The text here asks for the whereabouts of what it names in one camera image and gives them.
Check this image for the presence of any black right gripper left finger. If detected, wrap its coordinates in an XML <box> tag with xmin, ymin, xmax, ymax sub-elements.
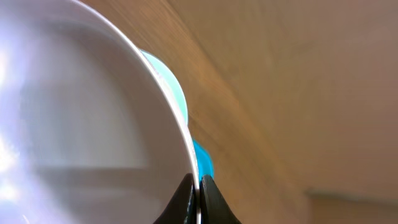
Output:
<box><xmin>154</xmin><ymin>173</ymin><xmax>197</xmax><ymax>224</ymax></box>

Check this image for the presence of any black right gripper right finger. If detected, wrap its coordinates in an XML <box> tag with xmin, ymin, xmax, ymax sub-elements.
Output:
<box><xmin>200</xmin><ymin>175</ymin><xmax>241</xmax><ymax>224</ymax></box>

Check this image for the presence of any white plate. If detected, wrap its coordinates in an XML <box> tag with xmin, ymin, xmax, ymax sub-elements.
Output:
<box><xmin>1</xmin><ymin>1</ymin><xmax>199</xmax><ymax>223</ymax></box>

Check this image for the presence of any light blue plate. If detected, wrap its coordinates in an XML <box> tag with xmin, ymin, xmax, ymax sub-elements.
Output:
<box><xmin>140</xmin><ymin>49</ymin><xmax>188</xmax><ymax>124</ymax></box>

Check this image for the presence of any teal tray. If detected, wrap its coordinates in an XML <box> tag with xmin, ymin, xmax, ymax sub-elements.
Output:
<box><xmin>193</xmin><ymin>140</ymin><xmax>215</xmax><ymax>180</ymax></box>

